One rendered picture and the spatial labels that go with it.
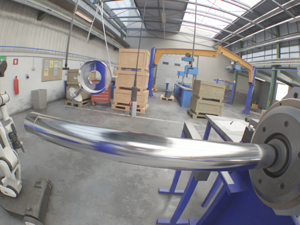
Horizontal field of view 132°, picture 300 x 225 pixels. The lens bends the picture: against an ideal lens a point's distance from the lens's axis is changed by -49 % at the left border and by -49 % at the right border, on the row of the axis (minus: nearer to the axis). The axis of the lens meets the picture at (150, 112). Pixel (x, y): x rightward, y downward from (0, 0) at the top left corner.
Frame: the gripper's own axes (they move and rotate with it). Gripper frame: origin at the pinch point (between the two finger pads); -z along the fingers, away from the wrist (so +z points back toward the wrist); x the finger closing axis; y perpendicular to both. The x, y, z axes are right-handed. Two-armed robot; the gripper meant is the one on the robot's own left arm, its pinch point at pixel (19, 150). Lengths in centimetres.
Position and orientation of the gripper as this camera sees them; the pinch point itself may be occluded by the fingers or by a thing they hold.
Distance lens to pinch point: 146.0
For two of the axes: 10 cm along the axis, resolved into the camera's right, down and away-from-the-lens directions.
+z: -0.8, -9.4, -3.4
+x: 9.4, -1.8, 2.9
